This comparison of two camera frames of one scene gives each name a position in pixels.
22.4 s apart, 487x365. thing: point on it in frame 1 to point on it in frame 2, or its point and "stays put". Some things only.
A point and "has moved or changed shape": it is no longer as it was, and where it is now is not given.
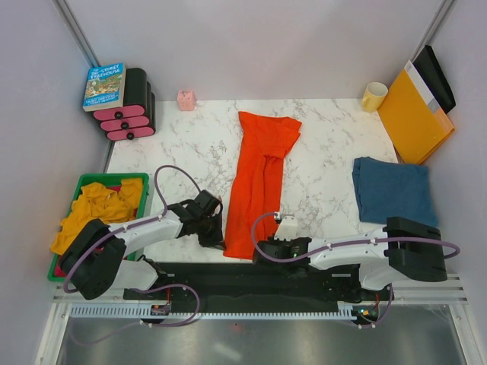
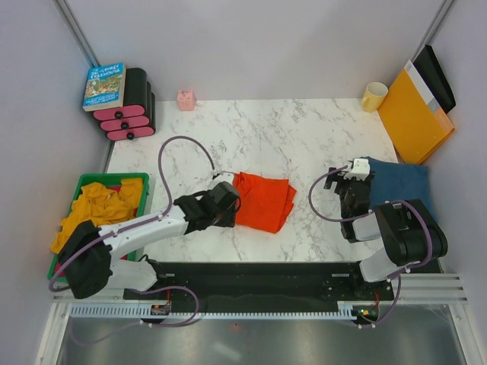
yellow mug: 374,96 stays put
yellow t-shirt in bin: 97,201 stays put
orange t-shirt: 262,143 has moved or changed shape
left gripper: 215,240 to 229,220
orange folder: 415,130 stays put
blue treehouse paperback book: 105,87 stays put
